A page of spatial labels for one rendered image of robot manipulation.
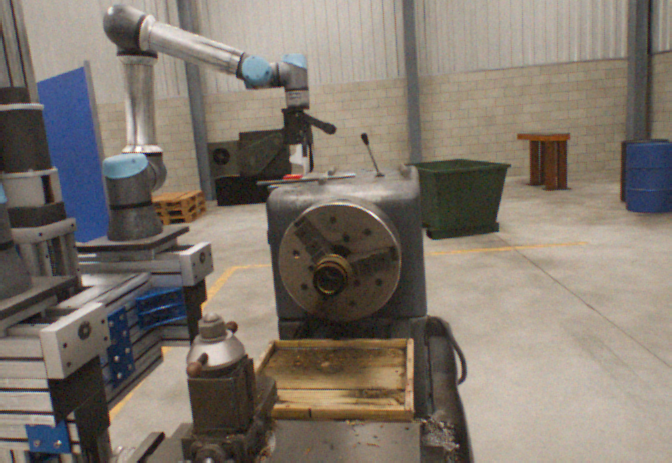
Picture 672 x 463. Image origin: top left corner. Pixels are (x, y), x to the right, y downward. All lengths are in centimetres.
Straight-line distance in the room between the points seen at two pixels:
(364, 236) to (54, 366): 70
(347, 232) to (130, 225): 61
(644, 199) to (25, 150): 701
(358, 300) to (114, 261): 70
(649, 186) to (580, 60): 542
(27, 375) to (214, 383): 44
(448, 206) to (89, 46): 943
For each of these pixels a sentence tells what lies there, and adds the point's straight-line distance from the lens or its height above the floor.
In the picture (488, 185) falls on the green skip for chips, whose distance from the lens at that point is 593.
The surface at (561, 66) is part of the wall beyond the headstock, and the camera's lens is 1213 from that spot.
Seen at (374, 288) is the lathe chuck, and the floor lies 101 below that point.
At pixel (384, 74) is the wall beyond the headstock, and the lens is 1126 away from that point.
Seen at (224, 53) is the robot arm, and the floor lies 164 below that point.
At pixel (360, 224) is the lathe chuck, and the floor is 118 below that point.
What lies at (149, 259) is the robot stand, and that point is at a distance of 144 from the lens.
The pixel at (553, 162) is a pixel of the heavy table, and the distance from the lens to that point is 954.
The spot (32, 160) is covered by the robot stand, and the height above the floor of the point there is 140.
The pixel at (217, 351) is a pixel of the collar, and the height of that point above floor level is 114.
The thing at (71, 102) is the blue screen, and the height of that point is 196.
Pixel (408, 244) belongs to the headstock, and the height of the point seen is 108.
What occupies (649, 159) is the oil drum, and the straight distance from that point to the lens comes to 738.
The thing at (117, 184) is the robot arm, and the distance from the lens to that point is 145.
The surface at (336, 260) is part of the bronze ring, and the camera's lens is 112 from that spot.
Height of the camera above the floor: 142
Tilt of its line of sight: 10 degrees down
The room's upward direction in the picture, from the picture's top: 5 degrees counter-clockwise
